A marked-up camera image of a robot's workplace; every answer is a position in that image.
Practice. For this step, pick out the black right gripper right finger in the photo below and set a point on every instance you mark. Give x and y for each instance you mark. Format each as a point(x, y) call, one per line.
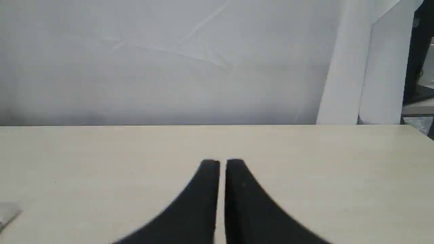
point(252, 217)

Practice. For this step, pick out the black metal shelf frame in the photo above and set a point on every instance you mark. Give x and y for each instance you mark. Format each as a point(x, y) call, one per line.
point(421, 36)

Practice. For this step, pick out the white backdrop curtain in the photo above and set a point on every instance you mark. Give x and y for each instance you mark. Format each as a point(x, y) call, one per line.
point(164, 62)

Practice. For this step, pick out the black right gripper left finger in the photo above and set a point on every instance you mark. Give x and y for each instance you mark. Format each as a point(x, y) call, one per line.
point(190, 218)

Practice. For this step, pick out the clear plastic box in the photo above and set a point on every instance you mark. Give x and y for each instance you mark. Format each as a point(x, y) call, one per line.
point(8, 211)

